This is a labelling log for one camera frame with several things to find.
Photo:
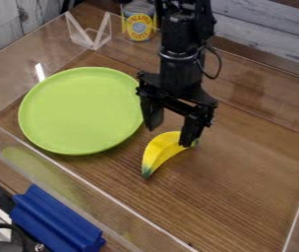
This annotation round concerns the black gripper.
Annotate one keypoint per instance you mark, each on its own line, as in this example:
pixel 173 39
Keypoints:
pixel 173 89

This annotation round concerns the yellow toy banana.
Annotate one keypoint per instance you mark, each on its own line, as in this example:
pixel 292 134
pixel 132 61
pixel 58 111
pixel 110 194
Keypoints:
pixel 161 148

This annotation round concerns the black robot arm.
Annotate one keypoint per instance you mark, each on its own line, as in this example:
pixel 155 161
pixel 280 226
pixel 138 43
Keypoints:
pixel 185 25

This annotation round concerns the green plastic plate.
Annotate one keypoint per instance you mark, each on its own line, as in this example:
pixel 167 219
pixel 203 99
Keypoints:
pixel 81 111

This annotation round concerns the yellow labelled tin can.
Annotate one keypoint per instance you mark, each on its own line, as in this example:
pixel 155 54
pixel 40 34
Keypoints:
pixel 138 19

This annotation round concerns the blue plastic clamp block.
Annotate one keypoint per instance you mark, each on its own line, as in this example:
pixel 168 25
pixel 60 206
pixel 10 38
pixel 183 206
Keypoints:
pixel 53 224

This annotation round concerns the clear acrylic enclosure wall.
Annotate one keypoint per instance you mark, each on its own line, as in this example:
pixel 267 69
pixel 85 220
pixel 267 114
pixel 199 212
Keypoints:
pixel 126 230

